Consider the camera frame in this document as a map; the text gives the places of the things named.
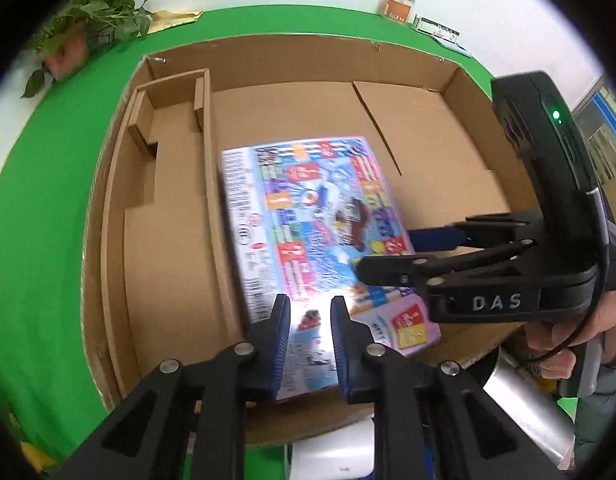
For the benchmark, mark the white carton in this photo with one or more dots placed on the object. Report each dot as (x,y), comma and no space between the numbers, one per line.
(438,29)

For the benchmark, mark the brown cardboard box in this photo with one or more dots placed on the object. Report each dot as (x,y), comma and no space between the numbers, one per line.
(438,125)

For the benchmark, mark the blue framed window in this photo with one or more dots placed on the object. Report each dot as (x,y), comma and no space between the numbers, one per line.
(603,125)

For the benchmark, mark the potted green plant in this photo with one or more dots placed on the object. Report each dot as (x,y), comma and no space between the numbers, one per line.
(102,10)

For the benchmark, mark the silver grey cylinder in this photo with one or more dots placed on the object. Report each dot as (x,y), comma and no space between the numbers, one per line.
(523,410)

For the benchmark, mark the colourful printed toy box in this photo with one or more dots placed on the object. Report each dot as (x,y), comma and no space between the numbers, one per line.
(313,200)

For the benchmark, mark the small pale blue packet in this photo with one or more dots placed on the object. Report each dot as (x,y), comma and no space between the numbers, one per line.
(458,48)

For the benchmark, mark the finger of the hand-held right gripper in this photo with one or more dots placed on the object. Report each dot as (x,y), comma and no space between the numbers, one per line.
(433,236)
(383,267)

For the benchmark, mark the yellow paper bag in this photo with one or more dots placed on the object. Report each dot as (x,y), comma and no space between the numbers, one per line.
(172,19)

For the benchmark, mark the person's right hand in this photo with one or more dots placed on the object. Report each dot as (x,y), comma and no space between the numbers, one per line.
(553,355)

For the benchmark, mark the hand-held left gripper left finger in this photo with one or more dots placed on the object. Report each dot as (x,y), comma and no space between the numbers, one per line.
(280,345)

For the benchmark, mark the person's torso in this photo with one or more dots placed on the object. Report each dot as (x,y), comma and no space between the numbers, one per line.
(600,435)

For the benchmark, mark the orange can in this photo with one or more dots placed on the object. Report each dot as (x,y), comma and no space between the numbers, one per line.
(398,7)

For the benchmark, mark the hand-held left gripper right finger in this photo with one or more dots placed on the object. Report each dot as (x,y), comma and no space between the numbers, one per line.
(343,350)

